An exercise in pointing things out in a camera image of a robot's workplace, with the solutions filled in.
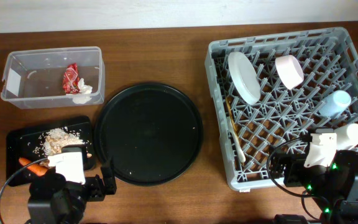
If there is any round black serving tray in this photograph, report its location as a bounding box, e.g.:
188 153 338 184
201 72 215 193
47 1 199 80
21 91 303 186
93 83 203 186

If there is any white plastic fork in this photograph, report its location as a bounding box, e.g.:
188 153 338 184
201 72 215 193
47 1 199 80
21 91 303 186
227 116 246 164

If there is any blue plastic cup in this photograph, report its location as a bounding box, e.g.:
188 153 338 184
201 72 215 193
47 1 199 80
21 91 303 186
318 90 351 119

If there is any black rectangular tray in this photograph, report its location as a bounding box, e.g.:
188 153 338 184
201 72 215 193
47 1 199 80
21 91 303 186
6 115 96 177

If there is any red snack wrapper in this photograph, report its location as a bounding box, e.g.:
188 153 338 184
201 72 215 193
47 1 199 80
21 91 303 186
62 63 80 94

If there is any grey dishwasher rack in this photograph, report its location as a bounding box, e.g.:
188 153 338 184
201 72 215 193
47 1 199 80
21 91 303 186
204 27 358 192

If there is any orange carrot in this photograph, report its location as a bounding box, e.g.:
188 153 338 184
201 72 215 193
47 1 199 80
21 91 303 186
19 157 48 177

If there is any grey plate with food scraps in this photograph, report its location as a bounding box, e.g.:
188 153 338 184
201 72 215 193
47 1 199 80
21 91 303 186
228 52 261 105

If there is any cream paper cup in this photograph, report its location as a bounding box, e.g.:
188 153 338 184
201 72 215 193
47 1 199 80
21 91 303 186
334 123 358 150

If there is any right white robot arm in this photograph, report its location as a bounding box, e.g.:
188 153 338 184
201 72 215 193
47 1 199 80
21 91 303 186
267 151 358 223

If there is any wooden chopstick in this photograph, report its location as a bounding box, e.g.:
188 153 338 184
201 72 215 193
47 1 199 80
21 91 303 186
225 98 238 140

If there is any pile of food scraps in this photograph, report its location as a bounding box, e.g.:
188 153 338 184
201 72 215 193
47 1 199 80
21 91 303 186
33 126 93 159

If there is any white crumpled tissue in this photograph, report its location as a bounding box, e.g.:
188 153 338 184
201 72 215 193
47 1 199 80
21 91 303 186
73 78 93 105

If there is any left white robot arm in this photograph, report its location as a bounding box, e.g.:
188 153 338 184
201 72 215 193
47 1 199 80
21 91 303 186
27 161 117 224

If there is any pink saucer bowl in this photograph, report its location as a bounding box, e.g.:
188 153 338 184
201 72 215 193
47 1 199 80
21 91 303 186
275 55 304 90

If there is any clear plastic waste bin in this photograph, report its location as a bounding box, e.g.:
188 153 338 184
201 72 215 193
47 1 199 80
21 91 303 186
1 47 105 109

